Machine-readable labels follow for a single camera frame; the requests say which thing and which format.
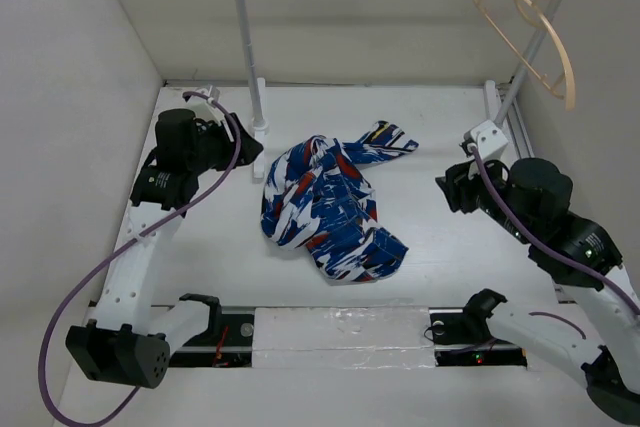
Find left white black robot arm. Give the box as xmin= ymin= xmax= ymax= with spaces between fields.
xmin=65 ymin=108 xmax=263 ymax=389

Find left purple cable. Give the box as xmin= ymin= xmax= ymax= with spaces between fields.
xmin=38 ymin=90 xmax=243 ymax=424

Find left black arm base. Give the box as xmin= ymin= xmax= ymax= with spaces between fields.
xmin=169 ymin=307 xmax=255 ymax=369

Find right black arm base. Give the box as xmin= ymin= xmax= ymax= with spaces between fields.
xmin=423 ymin=308 xmax=528 ymax=368

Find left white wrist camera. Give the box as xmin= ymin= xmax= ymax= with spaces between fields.
xmin=186 ymin=84 xmax=233 ymax=141

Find beige plastic clothes hanger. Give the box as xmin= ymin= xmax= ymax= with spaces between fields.
xmin=463 ymin=0 xmax=577 ymax=112

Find blue white red patterned trousers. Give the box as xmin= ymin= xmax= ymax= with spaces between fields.
xmin=260 ymin=120 xmax=419 ymax=283

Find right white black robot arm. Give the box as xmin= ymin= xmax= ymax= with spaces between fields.
xmin=430 ymin=158 xmax=639 ymax=426

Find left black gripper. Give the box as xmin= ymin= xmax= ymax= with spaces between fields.
xmin=187 ymin=113 xmax=261 ymax=175

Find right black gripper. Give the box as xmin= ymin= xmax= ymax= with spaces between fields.
xmin=434 ymin=148 xmax=534 ymax=242

